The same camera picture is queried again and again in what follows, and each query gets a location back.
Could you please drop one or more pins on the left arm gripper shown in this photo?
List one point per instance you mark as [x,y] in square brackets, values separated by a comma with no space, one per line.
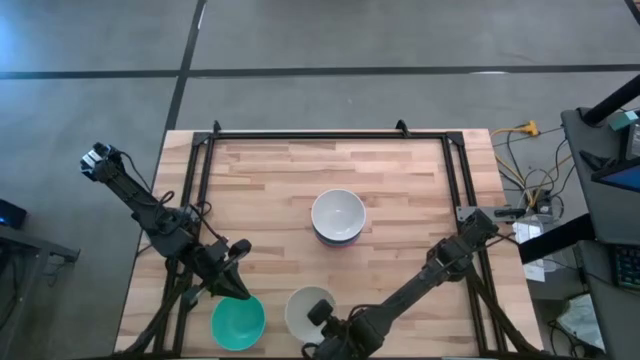
[215,265]

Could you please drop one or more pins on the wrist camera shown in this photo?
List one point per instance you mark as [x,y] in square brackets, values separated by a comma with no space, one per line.
[240,248]
[320,312]

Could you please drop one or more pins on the small teal box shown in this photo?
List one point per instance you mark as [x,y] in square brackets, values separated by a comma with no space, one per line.
[622,121]

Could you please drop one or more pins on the grey side table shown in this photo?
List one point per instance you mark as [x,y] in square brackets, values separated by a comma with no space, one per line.
[20,245]

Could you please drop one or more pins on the grey desk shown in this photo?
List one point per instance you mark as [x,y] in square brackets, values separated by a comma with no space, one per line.
[605,215]
[600,280]

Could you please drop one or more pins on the black pole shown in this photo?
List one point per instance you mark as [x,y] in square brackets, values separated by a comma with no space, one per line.
[612,102]

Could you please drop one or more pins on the black keyboard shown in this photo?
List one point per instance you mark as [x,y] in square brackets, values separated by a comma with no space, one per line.
[629,267]

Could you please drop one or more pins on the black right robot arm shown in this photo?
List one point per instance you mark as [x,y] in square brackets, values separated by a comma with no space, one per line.
[425,270]

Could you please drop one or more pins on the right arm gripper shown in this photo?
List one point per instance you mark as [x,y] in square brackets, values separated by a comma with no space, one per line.
[345,340]

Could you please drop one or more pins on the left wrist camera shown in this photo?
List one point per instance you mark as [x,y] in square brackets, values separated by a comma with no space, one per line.
[240,248]

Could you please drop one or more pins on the black bar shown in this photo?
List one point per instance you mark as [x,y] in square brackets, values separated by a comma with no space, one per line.
[555,240]

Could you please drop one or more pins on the grey metal base plate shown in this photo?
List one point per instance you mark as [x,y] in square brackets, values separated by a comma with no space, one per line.
[467,214]

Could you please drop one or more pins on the laptop with blue screen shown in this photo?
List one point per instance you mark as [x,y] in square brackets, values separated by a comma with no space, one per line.
[625,179]

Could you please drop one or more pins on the white paper sheet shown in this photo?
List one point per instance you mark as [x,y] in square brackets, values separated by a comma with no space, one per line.
[527,235]

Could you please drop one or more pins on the black computer tower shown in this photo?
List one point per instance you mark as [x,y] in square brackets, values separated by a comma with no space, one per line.
[12,212]

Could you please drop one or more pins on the white ribbed bowl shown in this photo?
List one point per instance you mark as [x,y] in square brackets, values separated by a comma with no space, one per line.
[338,215]
[300,312]

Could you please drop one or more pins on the white plastic bag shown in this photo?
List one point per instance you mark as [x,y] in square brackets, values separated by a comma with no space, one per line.
[582,320]

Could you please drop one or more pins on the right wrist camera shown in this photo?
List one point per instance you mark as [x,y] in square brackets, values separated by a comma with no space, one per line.
[320,312]

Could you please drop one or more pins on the mint green bowl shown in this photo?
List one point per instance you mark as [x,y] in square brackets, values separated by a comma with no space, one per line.
[238,325]

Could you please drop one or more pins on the light blue bowl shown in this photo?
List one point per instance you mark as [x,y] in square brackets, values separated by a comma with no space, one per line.
[338,240]

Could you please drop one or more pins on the black aluminium table frame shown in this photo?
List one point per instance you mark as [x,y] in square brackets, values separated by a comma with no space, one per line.
[325,135]

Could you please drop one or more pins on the power strip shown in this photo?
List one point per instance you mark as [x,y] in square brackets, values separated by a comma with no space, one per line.
[542,204]

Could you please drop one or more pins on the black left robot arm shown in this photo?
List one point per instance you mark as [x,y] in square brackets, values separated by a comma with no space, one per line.
[145,205]

